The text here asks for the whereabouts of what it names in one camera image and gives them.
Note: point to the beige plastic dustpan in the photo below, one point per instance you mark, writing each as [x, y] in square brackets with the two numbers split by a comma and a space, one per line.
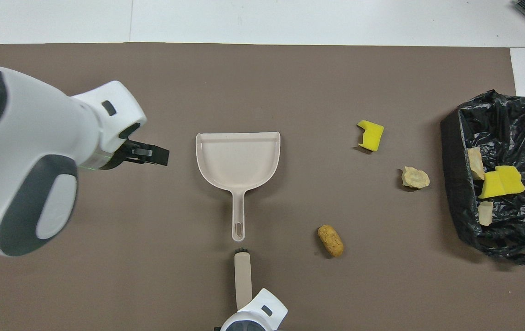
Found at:
[238, 161]

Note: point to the black bag lined bin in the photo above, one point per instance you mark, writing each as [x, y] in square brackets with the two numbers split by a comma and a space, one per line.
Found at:
[462, 216]

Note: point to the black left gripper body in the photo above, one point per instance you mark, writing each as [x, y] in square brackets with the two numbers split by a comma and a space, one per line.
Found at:
[124, 158]

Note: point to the brown table mat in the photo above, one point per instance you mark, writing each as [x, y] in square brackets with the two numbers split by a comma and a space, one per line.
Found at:
[290, 92]

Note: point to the small yellow sponge piece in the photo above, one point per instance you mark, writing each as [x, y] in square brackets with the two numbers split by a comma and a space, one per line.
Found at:
[489, 186]

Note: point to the large yellow sponge piece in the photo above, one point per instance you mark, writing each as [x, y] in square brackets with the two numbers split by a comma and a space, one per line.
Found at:
[512, 180]

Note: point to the beige hand brush black bristles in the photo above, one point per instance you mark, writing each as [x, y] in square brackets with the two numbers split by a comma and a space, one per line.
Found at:
[243, 280]

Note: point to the notched yellow sponge piece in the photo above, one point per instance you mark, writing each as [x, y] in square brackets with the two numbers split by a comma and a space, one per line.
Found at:
[372, 136]

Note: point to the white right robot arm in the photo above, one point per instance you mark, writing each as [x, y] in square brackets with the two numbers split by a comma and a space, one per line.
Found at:
[257, 315]

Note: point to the brown oval bread nugget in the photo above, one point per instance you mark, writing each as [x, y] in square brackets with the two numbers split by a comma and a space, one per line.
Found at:
[330, 241]

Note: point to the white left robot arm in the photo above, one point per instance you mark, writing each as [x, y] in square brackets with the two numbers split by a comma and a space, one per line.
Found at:
[37, 138]

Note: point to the striped toy croissant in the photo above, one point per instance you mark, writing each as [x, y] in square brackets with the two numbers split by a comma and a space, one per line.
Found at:
[475, 163]
[486, 214]

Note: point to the pale yellow food piece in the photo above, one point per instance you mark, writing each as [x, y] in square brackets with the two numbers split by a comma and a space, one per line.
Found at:
[415, 178]

